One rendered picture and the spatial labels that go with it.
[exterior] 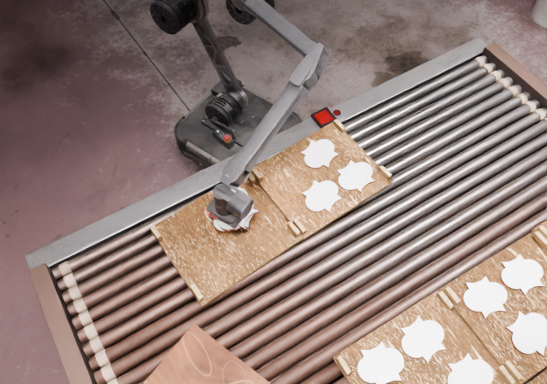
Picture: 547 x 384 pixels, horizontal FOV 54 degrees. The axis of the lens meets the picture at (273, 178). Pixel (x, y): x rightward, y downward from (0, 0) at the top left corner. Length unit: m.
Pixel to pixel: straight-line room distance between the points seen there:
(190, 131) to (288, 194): 1.22
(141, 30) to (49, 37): 0.65
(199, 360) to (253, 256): 0.41
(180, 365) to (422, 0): 3.35
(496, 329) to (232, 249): 0.87
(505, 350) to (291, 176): 0.90
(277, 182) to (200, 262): 0.41
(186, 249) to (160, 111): 1.75
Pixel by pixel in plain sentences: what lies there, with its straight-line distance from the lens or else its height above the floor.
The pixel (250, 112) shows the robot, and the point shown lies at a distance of 3.05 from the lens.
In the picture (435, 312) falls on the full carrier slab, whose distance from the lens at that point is 1.81.
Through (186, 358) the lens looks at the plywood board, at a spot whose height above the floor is 1.04.
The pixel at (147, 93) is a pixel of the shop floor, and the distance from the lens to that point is 3.60.
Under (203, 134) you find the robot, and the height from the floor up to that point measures 0.24.
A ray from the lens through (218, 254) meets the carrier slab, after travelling 1.83.
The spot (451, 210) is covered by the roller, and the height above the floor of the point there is 0.92.
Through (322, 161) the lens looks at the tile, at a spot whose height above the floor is 0.94.
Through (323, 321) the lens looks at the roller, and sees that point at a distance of 1.75.
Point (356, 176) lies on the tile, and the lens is 1.98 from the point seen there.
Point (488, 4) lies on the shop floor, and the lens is 4.40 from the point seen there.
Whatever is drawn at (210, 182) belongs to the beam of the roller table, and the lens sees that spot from 2.00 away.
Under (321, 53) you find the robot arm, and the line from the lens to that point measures 1.67.
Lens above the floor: 2.58
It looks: 57 degrees down
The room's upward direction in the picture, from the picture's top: 1 degrees counter-clockwise
